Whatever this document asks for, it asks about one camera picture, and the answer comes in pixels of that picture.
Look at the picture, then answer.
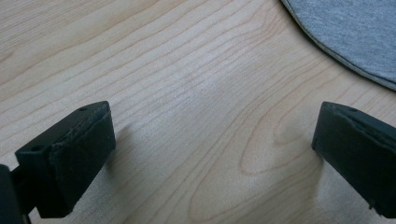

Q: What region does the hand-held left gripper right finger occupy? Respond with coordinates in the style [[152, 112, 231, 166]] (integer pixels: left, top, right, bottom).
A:
[[311, 101, 396, 219]]

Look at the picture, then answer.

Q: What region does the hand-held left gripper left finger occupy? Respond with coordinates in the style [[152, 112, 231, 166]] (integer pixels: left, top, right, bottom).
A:
[[14, 100, 117, 219]]

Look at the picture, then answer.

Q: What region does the grey cloth garment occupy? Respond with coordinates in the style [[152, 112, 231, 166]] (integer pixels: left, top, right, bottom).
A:
[[279, 0, 396, 91]]

